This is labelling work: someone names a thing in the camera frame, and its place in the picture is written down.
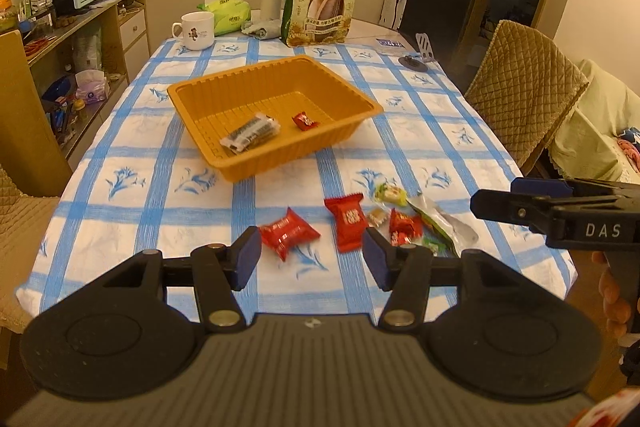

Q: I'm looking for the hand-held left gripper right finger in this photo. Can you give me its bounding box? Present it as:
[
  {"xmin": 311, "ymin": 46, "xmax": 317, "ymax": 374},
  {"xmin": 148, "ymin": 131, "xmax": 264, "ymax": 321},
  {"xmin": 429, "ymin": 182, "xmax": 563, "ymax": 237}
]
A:
[{"xmin": 363, "ymin": 227, "xmax": 531, "ymax": 330}]

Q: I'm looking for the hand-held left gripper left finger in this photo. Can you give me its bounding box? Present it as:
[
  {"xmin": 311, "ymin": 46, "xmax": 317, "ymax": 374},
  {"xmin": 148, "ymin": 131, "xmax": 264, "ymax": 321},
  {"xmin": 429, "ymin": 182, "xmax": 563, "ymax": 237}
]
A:
[{"xmin": 95, "ymin": 227, "xmax": 263, "ymax": 334}]

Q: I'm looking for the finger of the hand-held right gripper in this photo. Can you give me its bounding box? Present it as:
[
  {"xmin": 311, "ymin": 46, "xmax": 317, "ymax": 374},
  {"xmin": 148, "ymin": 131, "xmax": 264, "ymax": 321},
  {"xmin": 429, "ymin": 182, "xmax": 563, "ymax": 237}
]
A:
[
  {"xmin": 511, "ymin": 178, "xmax": 576, "ymax": 198},
  {"xmin": 470, "ymin": 189, "xmax": 556, "ymax": 227}
]

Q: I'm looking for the small red snack packet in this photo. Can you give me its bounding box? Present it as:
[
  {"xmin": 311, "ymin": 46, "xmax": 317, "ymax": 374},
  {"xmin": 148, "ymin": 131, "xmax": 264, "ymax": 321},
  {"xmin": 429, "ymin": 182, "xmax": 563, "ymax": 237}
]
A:
[{"xmin": 389, "ymin": 208, "xmax": 424, "ymax": 248}]

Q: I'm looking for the red pillow snack packet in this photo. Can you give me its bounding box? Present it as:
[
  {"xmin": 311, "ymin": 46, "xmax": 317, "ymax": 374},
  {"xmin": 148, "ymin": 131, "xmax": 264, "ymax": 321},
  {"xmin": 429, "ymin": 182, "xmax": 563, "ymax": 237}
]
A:
[{"xmin": 259, "ymin": 207, "xmax": 321, "ymax": 262}]

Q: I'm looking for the red snack packet white print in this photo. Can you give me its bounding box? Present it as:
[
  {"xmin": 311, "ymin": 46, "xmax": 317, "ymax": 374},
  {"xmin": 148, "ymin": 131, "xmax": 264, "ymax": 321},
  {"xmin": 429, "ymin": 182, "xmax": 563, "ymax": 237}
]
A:
[{"xmin": 324, "ymin": 192, "xmax": 369, "ymax": 254}]

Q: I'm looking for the yellow green candy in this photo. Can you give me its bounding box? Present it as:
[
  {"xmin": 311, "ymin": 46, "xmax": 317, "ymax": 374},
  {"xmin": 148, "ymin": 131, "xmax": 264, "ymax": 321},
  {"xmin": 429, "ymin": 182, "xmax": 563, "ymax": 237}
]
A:
[{"xmin": 375, "ymin": 183, "xmax": 407, "ymax": 206}]

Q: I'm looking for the green silver snack packet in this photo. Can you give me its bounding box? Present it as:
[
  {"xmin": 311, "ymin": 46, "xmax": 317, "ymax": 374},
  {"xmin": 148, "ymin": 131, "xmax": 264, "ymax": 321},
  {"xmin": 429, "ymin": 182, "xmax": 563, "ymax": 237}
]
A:
[{"xmin": 406, "ymin": 193, "xmax": 480, "ymax": 258}]

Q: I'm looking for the dark snack bar packet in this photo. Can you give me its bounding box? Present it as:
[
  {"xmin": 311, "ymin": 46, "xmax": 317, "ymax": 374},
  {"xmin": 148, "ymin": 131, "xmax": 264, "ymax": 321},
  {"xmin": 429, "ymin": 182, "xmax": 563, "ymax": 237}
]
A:
[{"xmin": 220, "ymin": 112, "xmax": 279, "ymax": 154}]

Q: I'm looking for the small red twist candy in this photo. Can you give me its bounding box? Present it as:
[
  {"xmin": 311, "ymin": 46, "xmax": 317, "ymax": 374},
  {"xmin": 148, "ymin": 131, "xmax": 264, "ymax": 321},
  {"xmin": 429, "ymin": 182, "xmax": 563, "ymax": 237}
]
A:
[{"xmin": 291, "ymin": 111, "xmax": 321, "ymax": 132}]

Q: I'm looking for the orange plastic tray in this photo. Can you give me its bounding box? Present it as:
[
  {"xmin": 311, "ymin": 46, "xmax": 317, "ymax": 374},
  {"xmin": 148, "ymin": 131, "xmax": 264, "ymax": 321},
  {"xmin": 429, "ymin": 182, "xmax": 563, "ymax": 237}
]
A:
[{"xmin": 166, "ymin": 54, "xmax": 385, "ymax": 182}]

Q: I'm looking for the person's right hand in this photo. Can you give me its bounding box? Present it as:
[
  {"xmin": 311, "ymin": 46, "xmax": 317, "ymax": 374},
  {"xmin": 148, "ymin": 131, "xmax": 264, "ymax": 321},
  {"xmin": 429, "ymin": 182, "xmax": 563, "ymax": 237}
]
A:
[{"xmin": 592, "ymin": 251, "xmax": 633, "ymax": 338}]

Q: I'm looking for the light green sofa cover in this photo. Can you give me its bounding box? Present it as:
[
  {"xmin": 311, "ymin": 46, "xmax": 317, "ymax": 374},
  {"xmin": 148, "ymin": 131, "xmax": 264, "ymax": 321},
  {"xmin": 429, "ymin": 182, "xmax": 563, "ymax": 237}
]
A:
[{"xmin": 547, "ymin": 59, "xmax": 640, "ymax": 182}]

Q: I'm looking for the beige quilted chair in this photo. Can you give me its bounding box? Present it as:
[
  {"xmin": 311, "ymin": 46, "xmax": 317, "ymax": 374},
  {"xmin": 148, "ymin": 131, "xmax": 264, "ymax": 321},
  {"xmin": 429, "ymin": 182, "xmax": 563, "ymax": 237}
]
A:
[{"xmin": 464, "ymin": 20, "xmax": 591, "ymax": 180}]

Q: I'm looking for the blue checked tablecloth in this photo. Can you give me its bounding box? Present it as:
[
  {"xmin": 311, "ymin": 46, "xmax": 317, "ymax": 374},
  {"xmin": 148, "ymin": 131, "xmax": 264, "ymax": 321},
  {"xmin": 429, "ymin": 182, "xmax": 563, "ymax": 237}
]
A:
[{"xmin": 15, "ymin": 36, "xmax": 577, "ymax": 344}]

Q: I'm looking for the metal phone stand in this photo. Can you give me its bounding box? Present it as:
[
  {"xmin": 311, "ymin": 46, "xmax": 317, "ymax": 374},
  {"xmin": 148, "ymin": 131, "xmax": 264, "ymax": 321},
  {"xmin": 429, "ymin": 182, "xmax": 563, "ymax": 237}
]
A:
[{"xmin": 415, "ymin": 33, "xmax": 435, "ymax": 62}]

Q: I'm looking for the red white cloth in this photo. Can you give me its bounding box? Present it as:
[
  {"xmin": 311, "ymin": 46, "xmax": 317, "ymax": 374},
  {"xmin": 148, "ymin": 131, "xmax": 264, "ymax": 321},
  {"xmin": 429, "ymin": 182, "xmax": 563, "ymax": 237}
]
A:
[{"xmin": 570, "ymin": 388, "xmax": 640, "ymax": 427}]

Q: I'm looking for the black box appliance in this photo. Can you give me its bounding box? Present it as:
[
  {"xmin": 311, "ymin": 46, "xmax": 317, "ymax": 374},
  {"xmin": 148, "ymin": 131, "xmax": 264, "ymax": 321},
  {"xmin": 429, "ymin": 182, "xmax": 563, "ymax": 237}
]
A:
[{"xmin": 398, "ymin": 0, "xmax": 477, "ymax": 72}]

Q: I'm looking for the grey rag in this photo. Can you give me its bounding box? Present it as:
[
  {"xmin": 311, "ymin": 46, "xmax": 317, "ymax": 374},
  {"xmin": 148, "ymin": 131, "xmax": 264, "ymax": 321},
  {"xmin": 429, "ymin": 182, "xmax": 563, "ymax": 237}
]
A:
[{"xmin": 241, "ymin": 18, "xmax": 283, "ymax": 42}]

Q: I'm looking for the wooden chair quilted cushion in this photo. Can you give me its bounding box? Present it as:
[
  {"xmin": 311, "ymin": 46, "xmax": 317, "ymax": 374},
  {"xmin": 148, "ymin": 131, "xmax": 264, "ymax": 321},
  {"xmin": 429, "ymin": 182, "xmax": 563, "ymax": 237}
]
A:
[{"xmin": 0, "ymin": 29, "xmax": 73, "ymax": 358}]

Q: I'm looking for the purple tissue box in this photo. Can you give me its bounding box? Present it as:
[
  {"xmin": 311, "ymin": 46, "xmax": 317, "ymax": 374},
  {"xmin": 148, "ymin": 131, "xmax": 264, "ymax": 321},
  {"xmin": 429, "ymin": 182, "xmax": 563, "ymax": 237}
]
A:
[{"xmin": 75, "ymin": 69, "xmax": 110, "ymax": 105}]

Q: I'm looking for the white cartoon mug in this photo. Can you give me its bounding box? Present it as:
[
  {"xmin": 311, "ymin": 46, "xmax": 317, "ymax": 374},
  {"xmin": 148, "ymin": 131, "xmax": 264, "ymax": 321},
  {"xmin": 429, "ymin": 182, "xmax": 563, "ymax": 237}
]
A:
[{"xmin": 171, "ymin": 12, "xmax": 217, "ymax": 51}]

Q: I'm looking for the green tissue pack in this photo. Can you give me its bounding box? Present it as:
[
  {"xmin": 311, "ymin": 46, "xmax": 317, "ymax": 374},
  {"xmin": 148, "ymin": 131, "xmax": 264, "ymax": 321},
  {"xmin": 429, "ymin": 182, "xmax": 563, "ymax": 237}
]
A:
[{"xmin": 196, "ymin": 0, "xmax": 252, "ymax": 36}]

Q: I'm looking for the wooden shelf cabinet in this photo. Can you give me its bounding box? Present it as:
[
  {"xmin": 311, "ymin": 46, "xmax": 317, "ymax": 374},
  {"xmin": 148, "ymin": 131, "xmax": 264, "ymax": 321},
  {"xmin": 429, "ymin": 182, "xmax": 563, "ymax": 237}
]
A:
[{"xmin": 0, "ymin": 0, "xmax": 151, "ymax": 198}]

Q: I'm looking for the blue bowl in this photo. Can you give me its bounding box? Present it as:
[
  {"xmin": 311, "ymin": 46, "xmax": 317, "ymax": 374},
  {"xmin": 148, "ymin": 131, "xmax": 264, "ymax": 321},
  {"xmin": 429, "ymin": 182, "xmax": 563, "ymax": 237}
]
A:
[{"xmin": 42, "ymin": 74, "xmax": 76, "ymax": 102}]

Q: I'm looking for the green sunflower seed bag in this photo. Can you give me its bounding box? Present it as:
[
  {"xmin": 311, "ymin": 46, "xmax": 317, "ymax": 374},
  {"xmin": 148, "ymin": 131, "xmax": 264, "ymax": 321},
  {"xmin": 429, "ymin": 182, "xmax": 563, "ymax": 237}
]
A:
[{"xmin": 280, "ymin": 0, "xmax": 364, "ymax": 46}]

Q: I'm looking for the white bag on shelf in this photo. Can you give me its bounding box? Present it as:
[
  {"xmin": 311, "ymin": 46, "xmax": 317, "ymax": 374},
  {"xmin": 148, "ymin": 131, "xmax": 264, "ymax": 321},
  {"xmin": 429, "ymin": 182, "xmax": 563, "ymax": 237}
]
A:
[{"xmin": 72, "ymin": 24, "xmax": 103, "ymax": 72}]

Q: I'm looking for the orange lid jar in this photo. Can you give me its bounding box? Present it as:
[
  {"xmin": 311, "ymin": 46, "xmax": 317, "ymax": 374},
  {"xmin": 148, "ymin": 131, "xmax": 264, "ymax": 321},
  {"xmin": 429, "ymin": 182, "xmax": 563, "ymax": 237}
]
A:
[{"xmin": 0, "ymin": 0, "xmax": 18, "ymax": 32}]

